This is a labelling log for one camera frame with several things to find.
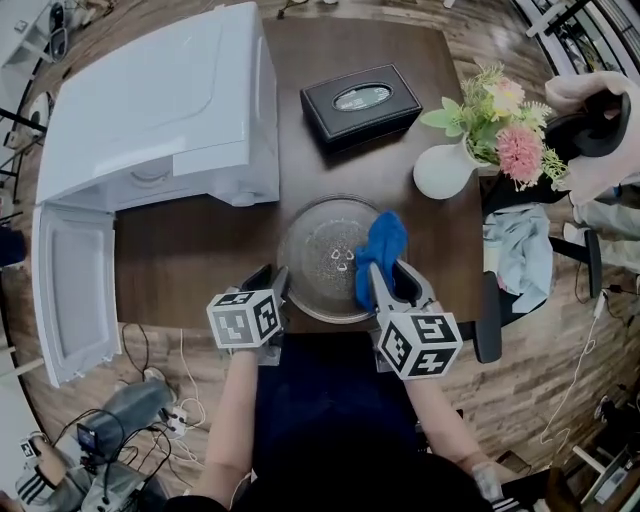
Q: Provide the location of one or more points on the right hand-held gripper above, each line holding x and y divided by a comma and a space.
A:
420, 345

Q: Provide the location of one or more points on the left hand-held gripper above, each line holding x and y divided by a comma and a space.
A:
240, 320

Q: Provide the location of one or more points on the clear glass plate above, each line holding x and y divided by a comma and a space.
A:
320, 260

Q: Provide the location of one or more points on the blue cloth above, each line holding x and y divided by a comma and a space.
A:
385, 240

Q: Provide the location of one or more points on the person's left forearm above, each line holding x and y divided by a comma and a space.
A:
232, 410

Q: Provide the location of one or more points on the person's right forearm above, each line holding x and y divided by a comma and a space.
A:
440, 420

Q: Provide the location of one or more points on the white microwave oven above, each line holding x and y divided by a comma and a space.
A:
150, 100

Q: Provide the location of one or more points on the black mesh office chair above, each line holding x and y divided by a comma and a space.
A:
492, 320

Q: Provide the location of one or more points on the person's dark navy clothing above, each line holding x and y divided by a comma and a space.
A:
335, 395

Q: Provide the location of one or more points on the white ribbed vase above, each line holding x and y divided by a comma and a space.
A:
442, 172

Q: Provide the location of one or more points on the light blue garment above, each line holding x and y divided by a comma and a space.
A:
525, 250

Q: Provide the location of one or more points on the small white power strip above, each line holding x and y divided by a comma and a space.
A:
176, 420

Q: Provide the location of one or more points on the black tissue box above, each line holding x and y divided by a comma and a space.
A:
360, 107

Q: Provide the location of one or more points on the artificial flower bouquet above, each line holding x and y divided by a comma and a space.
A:
505, 130

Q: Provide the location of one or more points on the pale pink garment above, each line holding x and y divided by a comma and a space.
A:
600, 170

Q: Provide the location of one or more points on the black metal railing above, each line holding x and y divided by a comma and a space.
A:
590, 30

